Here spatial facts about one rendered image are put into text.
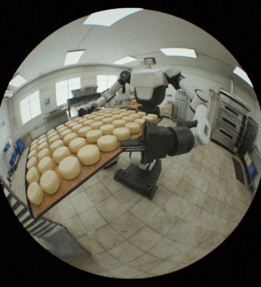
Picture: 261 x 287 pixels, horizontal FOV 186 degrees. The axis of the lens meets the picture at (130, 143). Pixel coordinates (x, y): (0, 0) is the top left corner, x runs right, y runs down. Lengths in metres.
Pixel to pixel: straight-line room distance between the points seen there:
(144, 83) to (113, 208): 1.29
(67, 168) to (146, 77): 0.65
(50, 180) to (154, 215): 1.12
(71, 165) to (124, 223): 1.02
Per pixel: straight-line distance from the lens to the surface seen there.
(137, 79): 0.70
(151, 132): 0.19
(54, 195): 0.19
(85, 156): 0.18
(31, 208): 0.24
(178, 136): 0.24
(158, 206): 1.22
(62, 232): 1.27
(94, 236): 1.21
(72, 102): 1.73
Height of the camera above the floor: 1.13
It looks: 33 degrees down
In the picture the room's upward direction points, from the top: straight up
